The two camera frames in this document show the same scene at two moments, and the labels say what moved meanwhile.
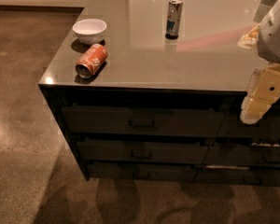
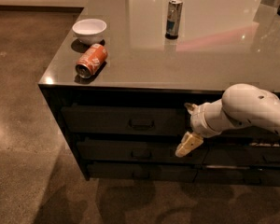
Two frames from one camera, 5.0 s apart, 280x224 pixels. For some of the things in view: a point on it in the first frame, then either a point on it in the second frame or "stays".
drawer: x=141 y=152 stays
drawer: x=143 y=121 stays
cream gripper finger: x=266 y=86 -> x=207 y=120
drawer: x=138 y=171 stays
